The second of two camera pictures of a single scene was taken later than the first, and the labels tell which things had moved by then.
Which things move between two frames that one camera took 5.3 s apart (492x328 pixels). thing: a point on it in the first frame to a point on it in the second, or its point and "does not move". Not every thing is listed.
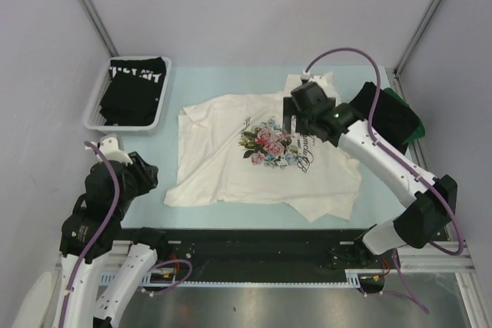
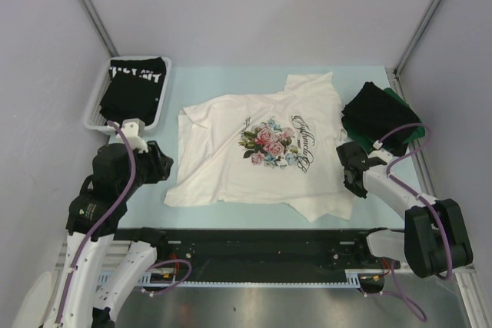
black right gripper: [290, 109] to [356, 190]
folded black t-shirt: [393, 120] does not move
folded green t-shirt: [420, 130] does not move
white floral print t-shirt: [235, 150] does not move
